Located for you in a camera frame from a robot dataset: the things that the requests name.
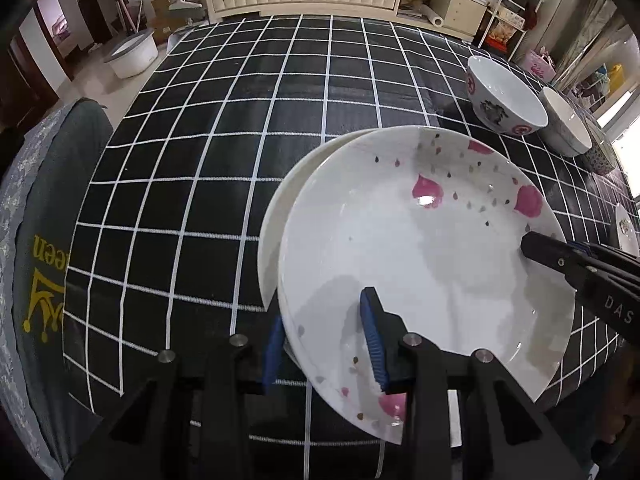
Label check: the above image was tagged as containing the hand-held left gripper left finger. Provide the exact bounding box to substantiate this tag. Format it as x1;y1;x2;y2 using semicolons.
62;316;288;480

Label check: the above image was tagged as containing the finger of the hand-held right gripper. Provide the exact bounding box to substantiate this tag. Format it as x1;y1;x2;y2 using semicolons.
570;241;640;273
520;231;601;292

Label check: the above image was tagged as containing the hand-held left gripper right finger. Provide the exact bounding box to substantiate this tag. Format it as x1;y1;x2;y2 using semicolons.
360;287;586;480

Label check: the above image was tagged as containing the patterned ceramic bowl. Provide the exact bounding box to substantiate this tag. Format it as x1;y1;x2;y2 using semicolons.
582;122;619;176

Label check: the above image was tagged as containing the white plate with pink petals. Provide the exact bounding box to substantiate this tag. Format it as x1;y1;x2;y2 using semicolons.
277;126;576;446

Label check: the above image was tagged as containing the small white printed plate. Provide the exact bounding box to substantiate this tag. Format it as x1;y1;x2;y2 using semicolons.
614;202;640;256

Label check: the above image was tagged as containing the plain white bowl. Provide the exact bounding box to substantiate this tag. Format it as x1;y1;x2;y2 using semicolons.
539;86;593;157

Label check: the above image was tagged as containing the plain white plate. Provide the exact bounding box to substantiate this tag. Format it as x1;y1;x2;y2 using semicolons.
257;129;381;311

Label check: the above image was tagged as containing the white bowl with red print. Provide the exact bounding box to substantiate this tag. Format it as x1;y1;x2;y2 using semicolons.
466;55;549;137

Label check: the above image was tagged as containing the pink bag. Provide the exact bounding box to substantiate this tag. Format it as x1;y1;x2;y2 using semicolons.
520;47;556;83

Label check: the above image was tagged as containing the black white grid tablecloth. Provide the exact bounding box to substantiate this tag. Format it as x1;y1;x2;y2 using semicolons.
62;14;640;480

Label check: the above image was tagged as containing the white paper roll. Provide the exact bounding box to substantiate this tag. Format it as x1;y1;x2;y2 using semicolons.
419;4;445;28

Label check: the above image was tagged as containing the grey chair cover yellow print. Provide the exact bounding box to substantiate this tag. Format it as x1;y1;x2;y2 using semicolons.
0;97;123;480

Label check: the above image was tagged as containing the white plastic basin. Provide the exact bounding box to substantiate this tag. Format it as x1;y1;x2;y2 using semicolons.
104;29;157;79

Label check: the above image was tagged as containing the cardboard box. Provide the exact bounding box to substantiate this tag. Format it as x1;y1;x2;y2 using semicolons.
150;0;188;43

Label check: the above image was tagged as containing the brown wooden door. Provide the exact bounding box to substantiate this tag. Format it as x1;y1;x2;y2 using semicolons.
7;20;66;108

